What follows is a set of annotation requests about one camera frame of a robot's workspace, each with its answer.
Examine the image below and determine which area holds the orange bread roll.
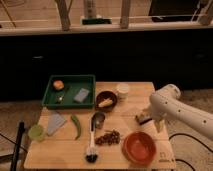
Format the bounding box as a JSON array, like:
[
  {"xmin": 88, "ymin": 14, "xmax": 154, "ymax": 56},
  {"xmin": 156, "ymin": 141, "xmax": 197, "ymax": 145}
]
[{"xmin": 53, "ymin": 80, "xmax": 64, "ymax": 91}]

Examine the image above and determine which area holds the black floor cable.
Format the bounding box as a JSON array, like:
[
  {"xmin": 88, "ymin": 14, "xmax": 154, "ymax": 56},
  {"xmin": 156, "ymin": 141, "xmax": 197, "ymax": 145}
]
[{"xmin": 169, "ymin": 132, "xmax": 213, "ymax": 171}]

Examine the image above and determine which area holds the dark brown bowl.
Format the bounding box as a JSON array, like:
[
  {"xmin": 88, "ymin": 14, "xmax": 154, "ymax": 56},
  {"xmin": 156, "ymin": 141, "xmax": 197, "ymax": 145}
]
[{"xmin": 96, "ymin": 91, "xmax": 117, "ymax": 112}]

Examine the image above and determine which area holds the bunch of dark grapes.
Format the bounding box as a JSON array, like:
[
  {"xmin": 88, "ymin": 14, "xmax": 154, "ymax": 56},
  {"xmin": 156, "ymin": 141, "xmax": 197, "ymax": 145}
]
[{"xmin": 95, "ymin": 130, "xmax": 120, "ymax": 145}]

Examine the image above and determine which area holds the small metal clip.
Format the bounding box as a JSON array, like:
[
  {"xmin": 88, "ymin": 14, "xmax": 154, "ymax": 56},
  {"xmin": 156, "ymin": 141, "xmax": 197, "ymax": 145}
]
[{"xmin": 56, "ymin": 94, "xmax": 65, "ymax": 103}]

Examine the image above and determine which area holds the green plastic tray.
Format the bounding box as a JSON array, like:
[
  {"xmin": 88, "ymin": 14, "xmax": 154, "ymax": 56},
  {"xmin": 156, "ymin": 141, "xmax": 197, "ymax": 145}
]
[{"xmin": 42, "ymin": 75, "xmax": 96, "ymax": 109}]

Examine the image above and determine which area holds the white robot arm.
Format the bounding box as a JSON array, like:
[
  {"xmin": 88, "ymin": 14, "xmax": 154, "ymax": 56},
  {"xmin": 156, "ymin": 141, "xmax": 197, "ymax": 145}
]
[{"xmin": 148, "ymin": 84, "xmax": 213, "ymax": 141}]

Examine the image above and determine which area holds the brown black board eraser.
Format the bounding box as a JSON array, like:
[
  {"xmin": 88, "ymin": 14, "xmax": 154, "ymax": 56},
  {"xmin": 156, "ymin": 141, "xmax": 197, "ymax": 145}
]
[{"xmin": 135, "ymin": 114, "xmax": 152, "ymax": 125}]

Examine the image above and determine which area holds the green chili pepper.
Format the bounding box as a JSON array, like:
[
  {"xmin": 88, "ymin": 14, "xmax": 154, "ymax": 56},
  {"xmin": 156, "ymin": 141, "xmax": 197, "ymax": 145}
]
[{"xmin": 71, "ymin": 115, "xmax": 81, "ymax": 140}]

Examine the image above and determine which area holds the grey folded cloth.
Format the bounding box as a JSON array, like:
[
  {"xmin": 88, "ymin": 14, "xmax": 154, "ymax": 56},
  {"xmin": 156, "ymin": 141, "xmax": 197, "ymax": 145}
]
[{"xmin": 46, "ymin": 112, "xmax": 66, "ymax": 136}]

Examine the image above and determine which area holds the orange red bowl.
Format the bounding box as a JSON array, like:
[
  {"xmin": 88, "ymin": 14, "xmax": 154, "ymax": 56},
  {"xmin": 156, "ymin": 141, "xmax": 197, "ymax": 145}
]
[{"xmin": 122, "ymin": 131, "xmax": 156, "ymax": 166}]

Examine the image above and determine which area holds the black pole stand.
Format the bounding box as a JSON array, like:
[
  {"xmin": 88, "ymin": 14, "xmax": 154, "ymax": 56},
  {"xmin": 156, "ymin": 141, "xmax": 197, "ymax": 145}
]
[{"xmin": 10, "ymin": 122, "xmax": 25, "ymax": 171}]

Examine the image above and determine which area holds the white paper cup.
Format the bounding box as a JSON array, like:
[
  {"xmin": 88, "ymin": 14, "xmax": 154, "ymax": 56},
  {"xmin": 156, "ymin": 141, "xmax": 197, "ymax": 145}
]
[{"xmin": 116, "ymin": 83, "xmax": 130, "ymax": 99}]

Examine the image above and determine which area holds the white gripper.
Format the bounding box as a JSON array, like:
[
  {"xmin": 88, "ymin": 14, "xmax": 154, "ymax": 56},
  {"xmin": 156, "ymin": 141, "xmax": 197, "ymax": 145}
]
[{"xmin": 143, "ymin": 105, "xmax": 165, "ymax": 133}]

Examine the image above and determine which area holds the light green plastic cup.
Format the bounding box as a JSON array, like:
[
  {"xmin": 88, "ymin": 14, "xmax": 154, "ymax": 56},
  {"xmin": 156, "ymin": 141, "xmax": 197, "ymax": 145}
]
[{"xmin": 28, "ymin": 125, "xmax": 45, "ymax": 141}]

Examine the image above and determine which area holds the pale corn piece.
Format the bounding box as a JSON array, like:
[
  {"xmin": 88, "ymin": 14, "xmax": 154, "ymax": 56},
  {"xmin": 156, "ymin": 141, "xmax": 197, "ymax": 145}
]
[{"xmin": 98, "ymin": 99, "xmax": 113, "ymax": 107}]

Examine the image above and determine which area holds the grey blue sponge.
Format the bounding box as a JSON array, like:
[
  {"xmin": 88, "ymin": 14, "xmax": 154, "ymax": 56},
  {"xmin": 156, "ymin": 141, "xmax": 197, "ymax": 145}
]
[{"xmin": 74, "ymin": 88, "xmax": 90, "ymax": 103}]

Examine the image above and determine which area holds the green black base block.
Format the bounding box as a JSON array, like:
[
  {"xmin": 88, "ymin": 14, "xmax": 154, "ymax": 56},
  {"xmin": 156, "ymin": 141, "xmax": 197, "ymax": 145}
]
[{"xmin": 82, "ymin": 18, "xmax": 112, "ymax": 25}]

